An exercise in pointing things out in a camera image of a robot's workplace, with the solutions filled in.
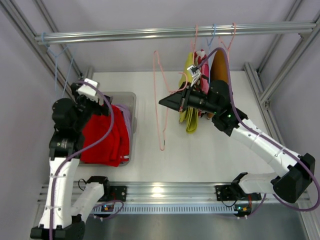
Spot lilac trousers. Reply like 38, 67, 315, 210
115, 104, 132, 141

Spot transparent plastic bin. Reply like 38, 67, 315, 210
80, 91, 137, 167

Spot right aluminium frame post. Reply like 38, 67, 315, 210
243, 0, 320, 106

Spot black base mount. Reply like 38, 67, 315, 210
215, 184, 238, 202
108, 185, 128, 202

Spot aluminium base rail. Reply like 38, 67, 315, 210
36, 180, 229, 205

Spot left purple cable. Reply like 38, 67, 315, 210
48, 80, 115, 240

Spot yellow-green trousers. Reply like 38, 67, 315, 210
178, 52, 198, 134

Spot left aluminium frame post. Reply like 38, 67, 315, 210
0, 0, 93, 97

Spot red trousers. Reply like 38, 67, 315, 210
80, 105, 130, 167

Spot aluminium hanging rail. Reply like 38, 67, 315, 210
34, 21, 317, 45

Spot pink hanger of brown trousers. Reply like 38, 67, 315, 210
217, 22, 238, 86

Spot floral pink trousers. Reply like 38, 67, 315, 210
194, 49, 209, 94

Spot light blue hanger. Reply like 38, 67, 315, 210
40, 32, 75, 100

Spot pink hanger of yellow trousers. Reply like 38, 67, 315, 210
190, 24, 199, 63

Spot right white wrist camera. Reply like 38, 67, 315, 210
187, 64, 202, 87

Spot brown trousers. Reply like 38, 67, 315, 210
209, 47, 230, 98

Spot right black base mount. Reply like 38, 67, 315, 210
215, 184, 238, 202

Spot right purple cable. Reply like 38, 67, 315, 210
196, 47, 320, 213

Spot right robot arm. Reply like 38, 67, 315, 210
158, 80, 315, 204

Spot purple cable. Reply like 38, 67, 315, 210
196, 47, 320, 213
48, 80, 115, 240

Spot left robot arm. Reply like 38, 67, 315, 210
30, 78, 115, 240

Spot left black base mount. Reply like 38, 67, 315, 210
108, 185, 128, 202

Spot aluminium frame post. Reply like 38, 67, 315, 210
243, 0, 320, 106
0, 0, 93, 97

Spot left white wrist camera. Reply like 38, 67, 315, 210
76, 78, 100, 103

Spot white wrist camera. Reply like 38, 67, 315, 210
76, 78, 100, 103
187, 64, 202, 87

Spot pink hanger of red trousers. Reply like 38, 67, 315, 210
152, 50, 189, 151

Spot blue hanger of floral trousers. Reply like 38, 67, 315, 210
206, 23, 217, 68

